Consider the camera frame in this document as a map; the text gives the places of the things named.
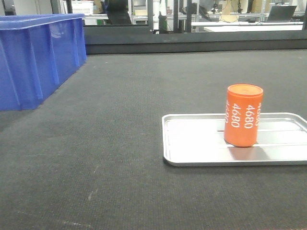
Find orange cylindrical capacitor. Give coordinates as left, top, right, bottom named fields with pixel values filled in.
left=224, top=84, right=263, bottom=147

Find black conveyor belt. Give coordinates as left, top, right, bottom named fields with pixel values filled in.
left=0, top=50, right=307, bottom=230

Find blue crate on conveyor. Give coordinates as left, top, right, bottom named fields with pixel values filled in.
left=0, top=14, right=87, bottom=111

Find silver metal tray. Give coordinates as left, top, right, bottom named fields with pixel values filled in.
left=162, top=113, right=307, bottom=167

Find white background table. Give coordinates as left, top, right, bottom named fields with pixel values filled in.
left=191, top=22, right=303, bottom=32

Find black office chair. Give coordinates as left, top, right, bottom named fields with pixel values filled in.
left=106, top=0, right=132, bottom=25

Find black laptop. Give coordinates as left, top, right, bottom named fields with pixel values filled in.
left=261, top=5, right=296, bottom=23

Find black conveyor side rail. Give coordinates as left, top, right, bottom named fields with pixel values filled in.
left=84, top=25, right=307, bottom=55

